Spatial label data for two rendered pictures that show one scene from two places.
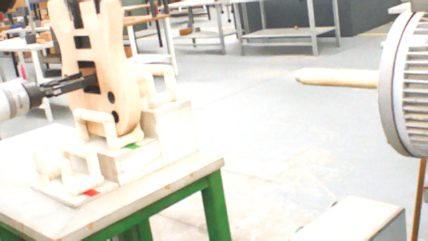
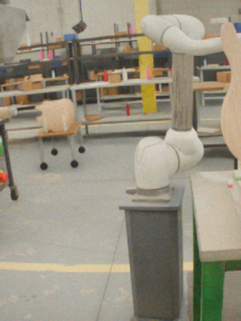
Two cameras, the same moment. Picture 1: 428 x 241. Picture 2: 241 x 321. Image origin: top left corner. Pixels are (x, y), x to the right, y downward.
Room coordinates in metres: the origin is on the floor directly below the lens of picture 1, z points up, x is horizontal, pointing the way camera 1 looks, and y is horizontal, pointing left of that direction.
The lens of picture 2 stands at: (2.04, -0.61, 1.38)
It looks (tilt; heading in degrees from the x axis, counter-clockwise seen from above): 16 degrees down; 141
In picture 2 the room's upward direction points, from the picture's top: 5 degrees counter-clockwise
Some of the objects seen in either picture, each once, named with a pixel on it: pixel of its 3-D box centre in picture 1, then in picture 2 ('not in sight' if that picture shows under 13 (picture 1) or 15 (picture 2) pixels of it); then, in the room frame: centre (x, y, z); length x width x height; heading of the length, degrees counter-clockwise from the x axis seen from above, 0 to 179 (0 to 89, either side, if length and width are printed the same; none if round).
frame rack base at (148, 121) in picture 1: (150, 128); not in sight; (1.68, 0.21, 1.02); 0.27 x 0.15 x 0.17; 43
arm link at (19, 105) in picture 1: (13, 100); not in sight; (1.41, 0.52, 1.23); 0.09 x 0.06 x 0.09; 42
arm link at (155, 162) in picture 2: not in sight; (153, 160); (0.78, 0.60, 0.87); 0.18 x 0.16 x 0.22; 87
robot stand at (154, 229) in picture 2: not in sight; (156, 257); (0.78, 0.59, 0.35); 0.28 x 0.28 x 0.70; 35
